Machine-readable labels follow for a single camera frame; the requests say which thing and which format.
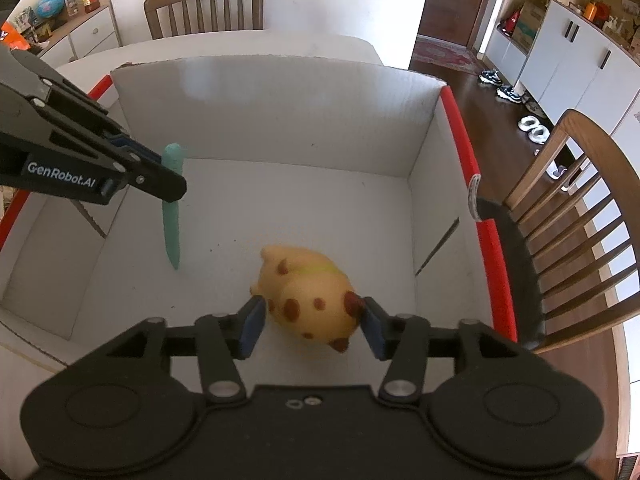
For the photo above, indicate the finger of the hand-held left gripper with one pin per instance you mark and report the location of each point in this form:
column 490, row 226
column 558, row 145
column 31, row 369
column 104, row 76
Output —
column 132, row 147
column 160, row 182

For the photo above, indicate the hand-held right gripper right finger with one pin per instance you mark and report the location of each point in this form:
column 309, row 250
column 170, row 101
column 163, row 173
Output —
column 374, row 332

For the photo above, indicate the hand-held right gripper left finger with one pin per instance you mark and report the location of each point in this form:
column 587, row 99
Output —
column 252, row 329

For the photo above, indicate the green pen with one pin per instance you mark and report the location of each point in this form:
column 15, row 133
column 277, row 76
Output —
column 172, row 230

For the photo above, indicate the yellow spotted toy animal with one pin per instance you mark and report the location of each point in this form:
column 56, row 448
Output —
column 305, row 295

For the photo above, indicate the white cardboard box red edges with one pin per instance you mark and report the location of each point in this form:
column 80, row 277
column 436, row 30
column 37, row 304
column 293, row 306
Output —
column 300, row 120

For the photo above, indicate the white marble desktop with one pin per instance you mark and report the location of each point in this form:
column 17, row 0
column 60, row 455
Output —
column 225, row 47

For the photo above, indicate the white drawer dresser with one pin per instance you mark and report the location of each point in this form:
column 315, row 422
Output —
column 90, row 30

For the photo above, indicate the orange package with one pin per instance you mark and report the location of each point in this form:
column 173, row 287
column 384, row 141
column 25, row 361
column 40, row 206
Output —
column 12, row 35

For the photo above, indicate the blue ball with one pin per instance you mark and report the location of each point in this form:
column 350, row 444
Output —
column 50, row 2

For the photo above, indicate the white slipper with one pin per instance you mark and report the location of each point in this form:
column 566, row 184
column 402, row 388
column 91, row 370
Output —
column 539, row 133
column 527, row 122

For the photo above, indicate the dark sneaker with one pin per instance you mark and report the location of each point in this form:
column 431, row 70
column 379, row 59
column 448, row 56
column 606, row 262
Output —
column 490, row 76
column 510, row 93

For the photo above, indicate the red patterned rug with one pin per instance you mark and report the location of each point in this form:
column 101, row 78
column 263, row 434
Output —
column 442, row 52

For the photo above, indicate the red toy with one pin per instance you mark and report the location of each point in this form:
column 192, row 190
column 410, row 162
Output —
column 510, row 24

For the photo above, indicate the cardboard storage carton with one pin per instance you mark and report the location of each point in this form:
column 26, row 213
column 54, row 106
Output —
column 529, row 22

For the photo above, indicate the orange bottle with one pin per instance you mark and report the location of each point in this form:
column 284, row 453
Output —
column 591, row 11

